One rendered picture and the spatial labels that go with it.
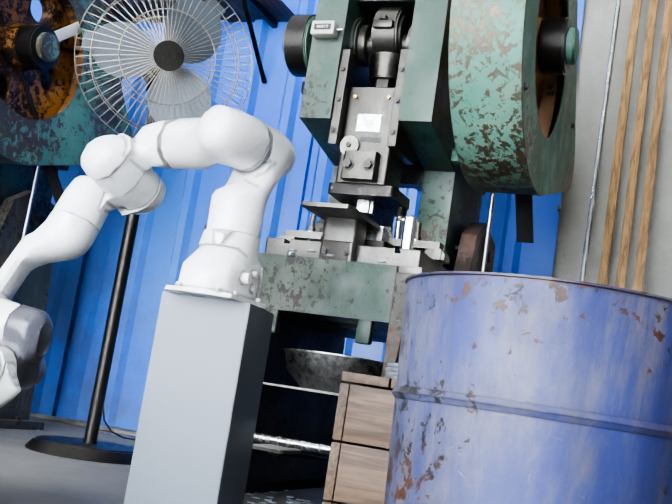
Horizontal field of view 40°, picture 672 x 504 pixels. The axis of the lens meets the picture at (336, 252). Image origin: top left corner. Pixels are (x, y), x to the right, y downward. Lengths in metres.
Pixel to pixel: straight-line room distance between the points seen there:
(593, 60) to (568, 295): 2.79
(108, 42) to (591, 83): 1.87
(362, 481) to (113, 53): 1.85
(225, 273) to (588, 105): 2.33
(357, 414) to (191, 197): 2.58
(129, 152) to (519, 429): 1.18
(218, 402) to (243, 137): 0.52
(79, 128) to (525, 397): 2.71
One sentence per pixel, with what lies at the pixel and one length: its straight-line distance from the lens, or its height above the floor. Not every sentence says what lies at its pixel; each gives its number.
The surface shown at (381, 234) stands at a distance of 2.57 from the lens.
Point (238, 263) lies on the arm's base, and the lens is 1.80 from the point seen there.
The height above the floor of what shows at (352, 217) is 0.77.
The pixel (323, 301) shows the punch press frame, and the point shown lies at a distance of 2.38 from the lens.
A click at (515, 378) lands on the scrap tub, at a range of 1.14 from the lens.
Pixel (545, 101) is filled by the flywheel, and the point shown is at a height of 1.27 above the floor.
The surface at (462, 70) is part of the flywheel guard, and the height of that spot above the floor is 1.12.
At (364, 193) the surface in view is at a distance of 2.58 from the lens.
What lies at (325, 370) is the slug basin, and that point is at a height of 0.36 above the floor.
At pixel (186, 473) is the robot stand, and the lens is 1.80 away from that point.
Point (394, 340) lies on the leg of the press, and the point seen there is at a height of 0.45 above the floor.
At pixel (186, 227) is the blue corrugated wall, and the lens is 4.19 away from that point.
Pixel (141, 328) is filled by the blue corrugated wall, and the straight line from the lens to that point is 4.25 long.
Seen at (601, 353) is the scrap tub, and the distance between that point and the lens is 1.15.
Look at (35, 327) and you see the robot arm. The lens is 2.03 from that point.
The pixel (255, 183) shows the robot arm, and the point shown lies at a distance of 1.90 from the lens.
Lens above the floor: 0.30
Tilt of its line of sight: 9 degrees up
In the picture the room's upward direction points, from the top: 9 degrees clockwise
